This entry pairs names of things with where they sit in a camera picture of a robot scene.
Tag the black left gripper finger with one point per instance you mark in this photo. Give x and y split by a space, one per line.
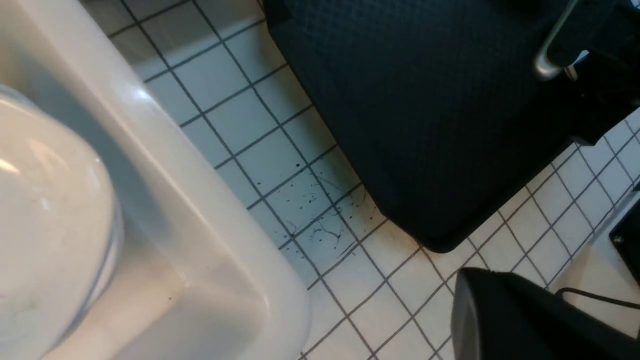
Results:
504 316

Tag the large white plastic tub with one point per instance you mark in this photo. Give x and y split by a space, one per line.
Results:
198 278

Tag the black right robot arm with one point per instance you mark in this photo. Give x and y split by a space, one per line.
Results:
595 45

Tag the black serving tray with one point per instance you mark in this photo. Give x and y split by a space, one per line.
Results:
435 103

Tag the top stacked white bowl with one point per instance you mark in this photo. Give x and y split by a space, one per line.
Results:
61 229

